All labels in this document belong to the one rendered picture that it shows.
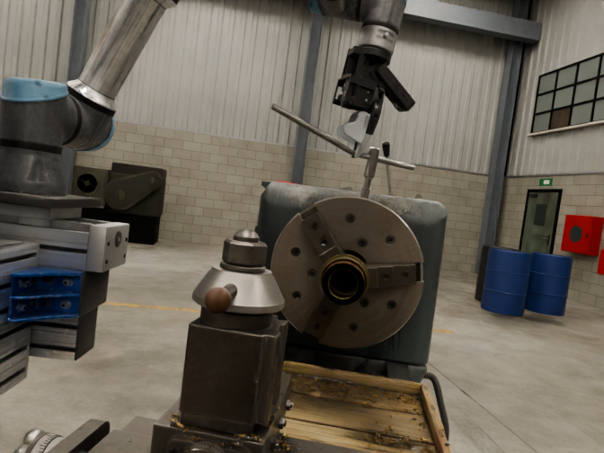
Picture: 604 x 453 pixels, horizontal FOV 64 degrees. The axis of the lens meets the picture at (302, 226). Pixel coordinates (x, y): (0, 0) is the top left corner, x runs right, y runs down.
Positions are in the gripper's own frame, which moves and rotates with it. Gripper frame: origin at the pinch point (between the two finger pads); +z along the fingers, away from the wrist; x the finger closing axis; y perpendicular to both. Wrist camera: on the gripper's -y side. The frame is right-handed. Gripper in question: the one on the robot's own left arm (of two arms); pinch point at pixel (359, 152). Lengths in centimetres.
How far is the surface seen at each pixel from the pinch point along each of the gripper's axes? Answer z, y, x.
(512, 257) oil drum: 25, -452, -441
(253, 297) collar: 20, 30, 56
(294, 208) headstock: 15.0, 5.5, -16.5
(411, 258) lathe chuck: 18.4, -12.7, 9.2
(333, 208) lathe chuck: 12.6, 3.2, 1.7
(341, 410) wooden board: 44, 2, 25
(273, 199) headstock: 14.2, 10.3, -19.0
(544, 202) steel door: -96, -754, -725
